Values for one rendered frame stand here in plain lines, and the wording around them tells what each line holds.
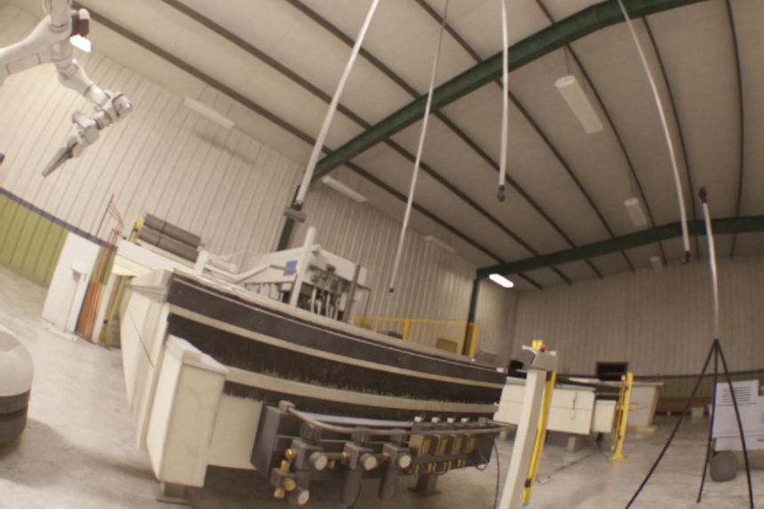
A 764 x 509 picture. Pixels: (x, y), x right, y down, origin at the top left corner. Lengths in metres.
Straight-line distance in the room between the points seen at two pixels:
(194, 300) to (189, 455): 0.45
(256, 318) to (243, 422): 0.36
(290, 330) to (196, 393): 0.45
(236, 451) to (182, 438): 0.37
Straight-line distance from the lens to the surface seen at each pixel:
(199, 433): 0.96
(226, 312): 1.15
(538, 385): 1.73
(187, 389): 0.92
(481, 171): 9.31
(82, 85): 1.85
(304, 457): 1.14
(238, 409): 1.25
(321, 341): 1.30
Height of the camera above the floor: 0.74
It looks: 22 degrees up
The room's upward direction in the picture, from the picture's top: 13 degrees clockwise
